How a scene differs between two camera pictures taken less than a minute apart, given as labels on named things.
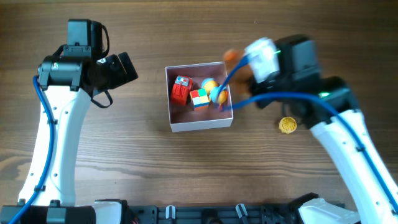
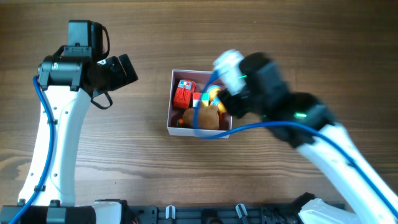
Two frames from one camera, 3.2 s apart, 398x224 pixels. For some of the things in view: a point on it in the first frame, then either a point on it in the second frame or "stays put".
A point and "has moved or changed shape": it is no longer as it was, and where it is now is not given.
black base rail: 214,214 stays put
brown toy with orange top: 240,84 → 208,117
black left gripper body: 115,73 stays put
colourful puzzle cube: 200,99 stays put
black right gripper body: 259,92 → 232,101
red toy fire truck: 182,86 has moved or changed shape
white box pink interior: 183,117 has moved or changed shape
